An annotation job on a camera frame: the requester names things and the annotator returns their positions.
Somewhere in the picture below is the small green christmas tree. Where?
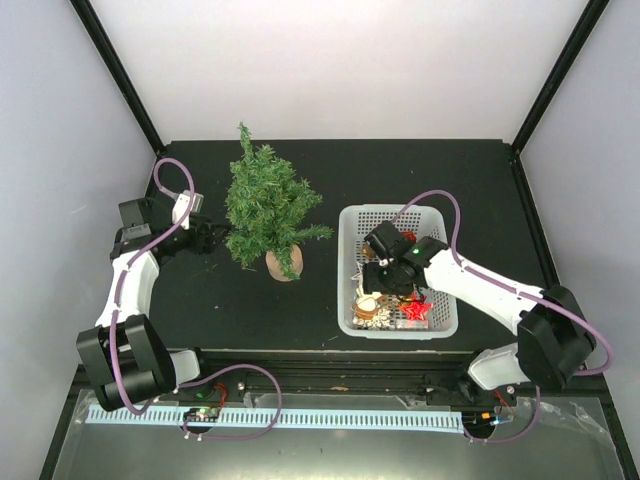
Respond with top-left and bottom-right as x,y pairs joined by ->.
225,123 -> 333,281

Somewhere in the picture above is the white plastic mesh basket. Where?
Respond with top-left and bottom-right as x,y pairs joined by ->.
337,204 -> 458,341

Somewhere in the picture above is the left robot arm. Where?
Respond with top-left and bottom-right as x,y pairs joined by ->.
76,192 -> 230,412

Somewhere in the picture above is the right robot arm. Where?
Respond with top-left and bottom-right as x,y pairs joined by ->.
363,233 -> 597,403

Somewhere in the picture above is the silver star ornament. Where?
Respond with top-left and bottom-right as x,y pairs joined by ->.
351,269 -> 363,285

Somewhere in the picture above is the brown pine cone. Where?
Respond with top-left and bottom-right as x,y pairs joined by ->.
360,243 -> 377,260

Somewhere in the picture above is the red glitter star ornament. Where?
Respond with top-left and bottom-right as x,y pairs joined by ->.
398,300 -> 434,322

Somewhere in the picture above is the white snowflake ornament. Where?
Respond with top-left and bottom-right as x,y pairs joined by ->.
364,308 -> 395,330

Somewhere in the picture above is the red gift box ornament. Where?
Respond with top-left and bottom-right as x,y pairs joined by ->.
402,231 -> 417,244

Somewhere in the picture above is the small circuit board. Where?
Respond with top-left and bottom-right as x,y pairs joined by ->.
184,407 -> 220,422

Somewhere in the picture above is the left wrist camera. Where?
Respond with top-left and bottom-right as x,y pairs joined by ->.
171,190 -> 204,230

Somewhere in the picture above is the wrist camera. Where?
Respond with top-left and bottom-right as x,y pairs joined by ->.
171,190 -> 204,230
364,220 -> 411,263

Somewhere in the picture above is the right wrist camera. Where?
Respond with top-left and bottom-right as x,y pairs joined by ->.
364,220 -> 411,263

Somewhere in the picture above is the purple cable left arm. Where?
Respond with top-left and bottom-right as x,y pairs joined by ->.
108,157 -> 197,416

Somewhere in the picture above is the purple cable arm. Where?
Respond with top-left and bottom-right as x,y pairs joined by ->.
390,188 -> 617,377
108,157 -> 197,416

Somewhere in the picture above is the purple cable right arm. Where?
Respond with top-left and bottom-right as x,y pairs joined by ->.
390,188 -> 617,377

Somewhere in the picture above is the black front rail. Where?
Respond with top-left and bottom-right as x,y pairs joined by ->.
160,351 -> 611,411

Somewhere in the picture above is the white slotted cable duct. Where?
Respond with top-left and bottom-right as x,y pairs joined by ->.
85,405 -> 464,434

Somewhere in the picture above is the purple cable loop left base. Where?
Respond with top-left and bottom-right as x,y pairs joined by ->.
180,362 -> 284,444

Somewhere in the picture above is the black frame post left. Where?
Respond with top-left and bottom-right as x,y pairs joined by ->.
70,0 -> 165,157

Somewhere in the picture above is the black frame post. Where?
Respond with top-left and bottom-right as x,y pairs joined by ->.
70,0 -> 165,157
510,0 -> 612,159

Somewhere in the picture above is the black frame post right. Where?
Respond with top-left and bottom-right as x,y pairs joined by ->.
510,0 -> 612,159

